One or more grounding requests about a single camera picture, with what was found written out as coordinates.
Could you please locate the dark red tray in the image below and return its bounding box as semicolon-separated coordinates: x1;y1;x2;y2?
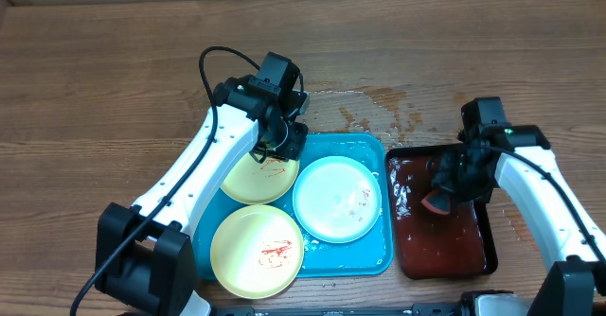
385;145;498;280

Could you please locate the red and black sponge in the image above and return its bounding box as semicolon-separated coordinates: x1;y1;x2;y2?
420;189;451;216

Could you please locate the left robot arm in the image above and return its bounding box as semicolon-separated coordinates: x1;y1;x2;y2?
70;52;310;315

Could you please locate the yellow plate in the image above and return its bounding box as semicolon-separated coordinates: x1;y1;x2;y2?
221;154;300;204
210;205;304;299

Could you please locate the yellow plate upper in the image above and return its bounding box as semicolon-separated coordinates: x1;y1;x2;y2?
221;154;300;204

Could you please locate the yellow plate lower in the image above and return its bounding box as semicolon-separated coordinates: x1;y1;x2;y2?
210;205;304;299

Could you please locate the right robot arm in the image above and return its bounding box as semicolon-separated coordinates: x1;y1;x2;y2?
421;97;605;315

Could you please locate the light blue plate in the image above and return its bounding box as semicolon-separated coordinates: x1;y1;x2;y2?
293;156;382;244

